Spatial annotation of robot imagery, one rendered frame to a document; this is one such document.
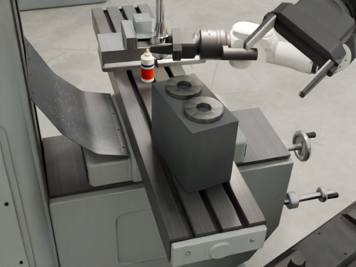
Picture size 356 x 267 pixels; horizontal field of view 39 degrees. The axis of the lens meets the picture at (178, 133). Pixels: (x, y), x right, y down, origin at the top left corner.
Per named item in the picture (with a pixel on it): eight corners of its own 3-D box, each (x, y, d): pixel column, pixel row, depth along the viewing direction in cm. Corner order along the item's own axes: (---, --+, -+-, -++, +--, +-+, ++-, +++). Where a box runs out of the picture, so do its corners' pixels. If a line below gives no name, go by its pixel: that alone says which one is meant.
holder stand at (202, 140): (190, 130, 139) (194, 68, 126) (231, 180, 123) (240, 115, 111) (150, 141, 134) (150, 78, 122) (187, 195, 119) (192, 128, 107)
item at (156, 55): (154, 49, 144) (154, 31, 141) (170, 51, 143) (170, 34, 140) (149, 56, 141) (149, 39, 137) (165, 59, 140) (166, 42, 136)
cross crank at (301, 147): (301, 146, 191) (308, 122, 184) (316, 166, 182) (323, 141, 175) (263, 152, 188) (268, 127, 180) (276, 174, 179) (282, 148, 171)
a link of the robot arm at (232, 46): (213, 22, 141) (253, 23, 142) (211, 55, 148) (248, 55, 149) (217, 42, 133) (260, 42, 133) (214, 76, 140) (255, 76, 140)
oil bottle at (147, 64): (152, 75, 160) (152, 44, 153) (155, 82, 157) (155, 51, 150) (140, 77, 159) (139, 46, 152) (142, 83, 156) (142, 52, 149)
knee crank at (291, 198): (332, 191, 186) (336, 179, 182) (340, 202, 181) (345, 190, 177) (278, 201, 181) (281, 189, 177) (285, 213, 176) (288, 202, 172)
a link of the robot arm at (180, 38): (171, 19, 142) (213, 19, 143) (170, 49, 148) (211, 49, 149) (173, 40, 133) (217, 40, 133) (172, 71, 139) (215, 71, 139)
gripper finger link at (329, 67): (300, 88, 68) (330, 58, 69) (296, 96, 71) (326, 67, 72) (309, 95, 68) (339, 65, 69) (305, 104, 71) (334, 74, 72)
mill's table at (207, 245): (147, 19, 209) (147, 1, 205) (266, 249, 117) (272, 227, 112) (91, 24, 204) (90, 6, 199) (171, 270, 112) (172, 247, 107)
